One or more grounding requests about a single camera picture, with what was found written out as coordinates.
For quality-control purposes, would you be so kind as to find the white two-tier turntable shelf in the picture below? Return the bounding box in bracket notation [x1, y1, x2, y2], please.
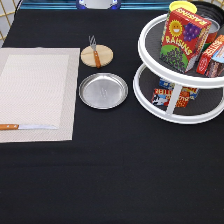
[133, 14, 224, 124]

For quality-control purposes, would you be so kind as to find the beige woven placemat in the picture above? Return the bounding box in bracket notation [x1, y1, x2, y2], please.
[0, 48, 80, 143]

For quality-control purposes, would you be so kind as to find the red white snack box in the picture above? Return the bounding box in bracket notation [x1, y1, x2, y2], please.
[197, 35, 224, 78]

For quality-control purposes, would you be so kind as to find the black tablecloth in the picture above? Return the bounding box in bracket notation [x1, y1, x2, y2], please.
[0, 10, 224, 224]

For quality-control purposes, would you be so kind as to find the red label tin can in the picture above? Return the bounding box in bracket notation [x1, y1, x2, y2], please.
[203, 18, 220, 50]

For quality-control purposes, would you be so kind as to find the round silver metal plate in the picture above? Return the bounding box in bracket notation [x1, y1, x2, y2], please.
[79, 73, 128, 109]

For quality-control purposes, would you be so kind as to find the blue yellow box lower tier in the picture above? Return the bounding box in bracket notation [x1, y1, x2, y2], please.
[159, 78, 200, 100]

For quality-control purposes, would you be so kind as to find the wooden handled table knife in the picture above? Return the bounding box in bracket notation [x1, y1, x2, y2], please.
[0, 124, 58, 130]

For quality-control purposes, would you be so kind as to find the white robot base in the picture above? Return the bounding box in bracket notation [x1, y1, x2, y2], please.
[76, 0, 121, 9]

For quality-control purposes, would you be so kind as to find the red blue box lower tier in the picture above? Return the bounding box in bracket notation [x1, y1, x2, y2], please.
[151, 89, 190, 107]

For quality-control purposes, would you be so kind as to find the red raisins box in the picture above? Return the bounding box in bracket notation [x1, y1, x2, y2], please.
[160, 8, 211, 73]

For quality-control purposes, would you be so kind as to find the wooden handled small fork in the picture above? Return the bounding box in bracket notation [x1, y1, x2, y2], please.
[89, 35, 101, 68]

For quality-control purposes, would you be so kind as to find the yellow lidded can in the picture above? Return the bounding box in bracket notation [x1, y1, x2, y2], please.
[169, 0, 197, 14]

